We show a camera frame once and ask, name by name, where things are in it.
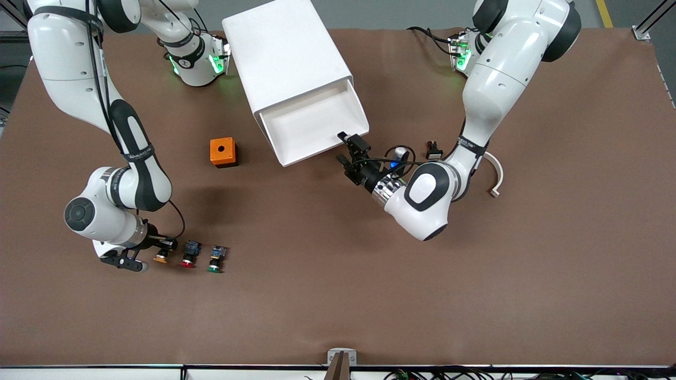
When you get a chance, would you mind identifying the white tray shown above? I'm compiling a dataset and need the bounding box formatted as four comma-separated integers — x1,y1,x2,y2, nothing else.
260,79,371,168

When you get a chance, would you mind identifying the orange button box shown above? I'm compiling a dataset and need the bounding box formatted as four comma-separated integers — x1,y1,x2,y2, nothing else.
210,137,238,168

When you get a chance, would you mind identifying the green push button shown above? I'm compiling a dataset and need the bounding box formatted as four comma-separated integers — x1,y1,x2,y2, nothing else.
206,245,229,274

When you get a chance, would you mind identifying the base connector box green light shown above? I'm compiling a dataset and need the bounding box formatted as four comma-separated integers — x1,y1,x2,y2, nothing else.
210,33,232,75
448,31,472,72

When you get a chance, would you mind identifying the aluminium frame profile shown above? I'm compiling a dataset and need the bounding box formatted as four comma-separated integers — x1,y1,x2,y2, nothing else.
0,0,30,31
632,0,676,42

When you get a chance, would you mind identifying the grey camera post bracket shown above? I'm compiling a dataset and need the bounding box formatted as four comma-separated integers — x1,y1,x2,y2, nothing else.
324,348,358,380

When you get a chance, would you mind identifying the black base power cable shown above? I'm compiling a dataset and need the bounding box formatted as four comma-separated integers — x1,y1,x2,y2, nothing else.
406,25,456,54
158,0,210,36

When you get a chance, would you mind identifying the white drawer cabinet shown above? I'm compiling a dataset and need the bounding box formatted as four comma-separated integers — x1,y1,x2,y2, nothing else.
221,0,354,116

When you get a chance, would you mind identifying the white semicircular clamp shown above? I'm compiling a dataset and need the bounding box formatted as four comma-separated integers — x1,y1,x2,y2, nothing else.
483,151,504,199

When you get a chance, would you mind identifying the red push button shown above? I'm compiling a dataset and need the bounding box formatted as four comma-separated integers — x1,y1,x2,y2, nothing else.
180,240,202,269

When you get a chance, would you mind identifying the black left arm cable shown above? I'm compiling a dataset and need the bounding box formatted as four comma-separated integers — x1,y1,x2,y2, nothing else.
363,145,424,178

